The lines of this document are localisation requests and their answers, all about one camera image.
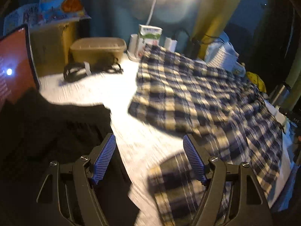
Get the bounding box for yellow cartoon pouch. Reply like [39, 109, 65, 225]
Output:
[246, 71, 266, 93]

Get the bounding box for black coiled cable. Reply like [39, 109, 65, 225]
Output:
[63, 58, 125, 83]

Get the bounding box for tablet with red screen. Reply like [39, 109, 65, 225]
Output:
[0, 24, 40, 106]

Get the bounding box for white perforated basket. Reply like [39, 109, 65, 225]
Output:
[204, 41, 239, 71]

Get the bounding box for green white milk carton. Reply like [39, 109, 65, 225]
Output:
[135, 24, 163, 58]

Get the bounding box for black power adapter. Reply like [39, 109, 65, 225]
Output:
[187, 38, 201, 60]

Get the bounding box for black folded garment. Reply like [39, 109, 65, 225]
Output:
[0, 88, 141, 226]

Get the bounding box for snack chip bag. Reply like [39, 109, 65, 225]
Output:
[38, 0, 90, 24]

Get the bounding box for tan plastic food container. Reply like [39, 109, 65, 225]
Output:
[70, 37, 127, 65]

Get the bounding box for white illustrated box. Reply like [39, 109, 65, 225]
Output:
[3, 3, 39, 36]

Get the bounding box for yellow curtain left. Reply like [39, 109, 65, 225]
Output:
[192, 0, 241, 59]

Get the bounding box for brown cardboard box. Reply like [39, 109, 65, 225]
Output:
[30, 21, 80, 77]

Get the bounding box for white phone charger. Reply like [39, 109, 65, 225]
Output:
[164, 37, 178, 52]

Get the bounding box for plaid blue cream pants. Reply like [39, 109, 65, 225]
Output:
[128, 45, 283, 225]

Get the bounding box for steel thermos tumbler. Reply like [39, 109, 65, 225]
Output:
[269, 82, 291, 106]

